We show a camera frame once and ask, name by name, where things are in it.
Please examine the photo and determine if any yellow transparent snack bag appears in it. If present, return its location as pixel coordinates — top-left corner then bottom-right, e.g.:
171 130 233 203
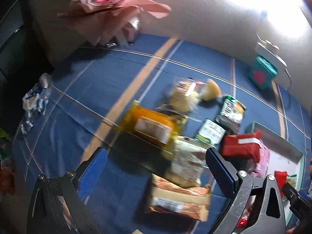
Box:
119 100 188 160

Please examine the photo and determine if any yellow jelly cup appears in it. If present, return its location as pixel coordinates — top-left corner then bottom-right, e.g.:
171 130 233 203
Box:
201 79 222 101

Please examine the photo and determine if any pink snack packet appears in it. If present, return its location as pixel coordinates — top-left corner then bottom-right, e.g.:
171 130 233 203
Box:
247 141 270 178

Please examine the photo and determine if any white teal storage box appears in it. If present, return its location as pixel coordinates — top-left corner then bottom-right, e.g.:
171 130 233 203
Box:
245 122 305 190

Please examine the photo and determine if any orange striped snack packet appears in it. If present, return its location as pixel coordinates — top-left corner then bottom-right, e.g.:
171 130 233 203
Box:
148 174 211 222

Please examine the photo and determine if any dark red snack packet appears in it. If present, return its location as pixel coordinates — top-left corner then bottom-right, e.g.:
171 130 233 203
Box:
220 131 262 163

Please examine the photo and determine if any white brown snack packet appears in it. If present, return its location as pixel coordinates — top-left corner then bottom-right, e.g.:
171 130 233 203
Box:
164 136 211 188

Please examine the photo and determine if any green biscuit packet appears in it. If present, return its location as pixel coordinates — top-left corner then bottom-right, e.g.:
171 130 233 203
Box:
194 119 226 146

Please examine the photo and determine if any green white cracker packet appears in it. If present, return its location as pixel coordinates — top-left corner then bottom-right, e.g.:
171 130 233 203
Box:
215 95 246 134

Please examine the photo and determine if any blue white plastic wrapper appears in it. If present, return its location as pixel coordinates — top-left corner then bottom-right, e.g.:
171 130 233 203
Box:
20 73 53 135

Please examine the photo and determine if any wrapped white mooncake pastry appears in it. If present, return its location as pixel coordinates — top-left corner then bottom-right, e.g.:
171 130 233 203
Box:
158 77 206 114

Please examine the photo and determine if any teal box with pink hearts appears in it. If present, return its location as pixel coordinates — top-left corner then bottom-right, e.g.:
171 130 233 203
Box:
248 55 278 90

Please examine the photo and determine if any blue plaid tablecloth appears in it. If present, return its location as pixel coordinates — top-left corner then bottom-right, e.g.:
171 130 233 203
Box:
13 35 311 233

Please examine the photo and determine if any white power strip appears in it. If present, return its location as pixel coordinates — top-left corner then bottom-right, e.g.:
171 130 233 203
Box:
254 42 287 69

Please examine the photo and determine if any pink flower bouquet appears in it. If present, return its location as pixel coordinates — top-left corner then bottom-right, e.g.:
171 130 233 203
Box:
58 0 171 46

